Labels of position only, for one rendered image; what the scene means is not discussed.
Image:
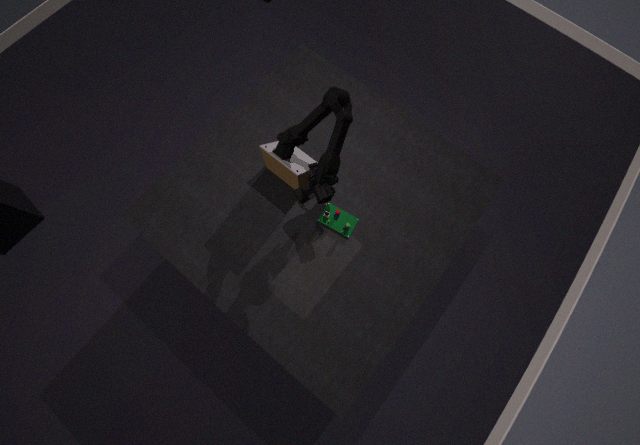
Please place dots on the green circuit board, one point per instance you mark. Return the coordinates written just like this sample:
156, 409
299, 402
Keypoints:
338, 219

